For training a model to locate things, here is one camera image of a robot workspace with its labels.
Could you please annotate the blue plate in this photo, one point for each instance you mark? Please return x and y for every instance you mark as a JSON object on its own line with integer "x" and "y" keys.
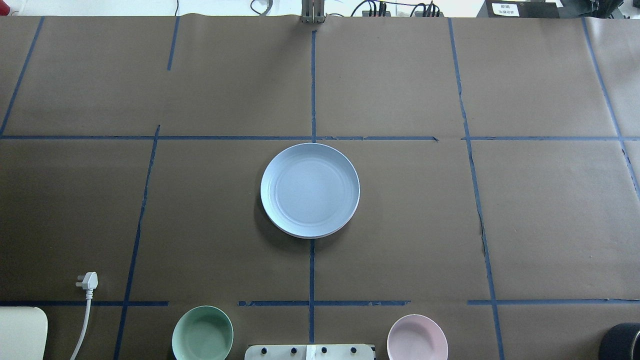
{"x": 310, "y": 180}

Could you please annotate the pink plate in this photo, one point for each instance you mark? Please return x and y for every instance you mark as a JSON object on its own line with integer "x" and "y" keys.
{"x": 312, "y": 228}

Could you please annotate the pink bowl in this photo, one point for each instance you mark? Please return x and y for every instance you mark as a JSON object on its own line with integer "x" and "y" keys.
{"x": 416, "y": 337}

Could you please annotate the green bowl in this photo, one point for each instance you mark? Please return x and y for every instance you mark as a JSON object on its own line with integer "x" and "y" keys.
{"x": 203, "y": 333}

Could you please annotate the black box with label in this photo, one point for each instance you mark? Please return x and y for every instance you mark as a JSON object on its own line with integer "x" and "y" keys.
{"x": 525, "y": 9}

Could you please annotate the dark blue saucepan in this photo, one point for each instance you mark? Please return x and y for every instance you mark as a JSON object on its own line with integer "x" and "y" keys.
{"x": 621, "y": 342}

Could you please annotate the aluminium frame post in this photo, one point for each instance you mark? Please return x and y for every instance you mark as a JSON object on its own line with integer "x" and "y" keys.
{"x": 313, "y": 11}

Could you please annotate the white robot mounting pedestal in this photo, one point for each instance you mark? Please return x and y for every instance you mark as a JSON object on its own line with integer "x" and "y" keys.
{"x": 354, "y": 351}

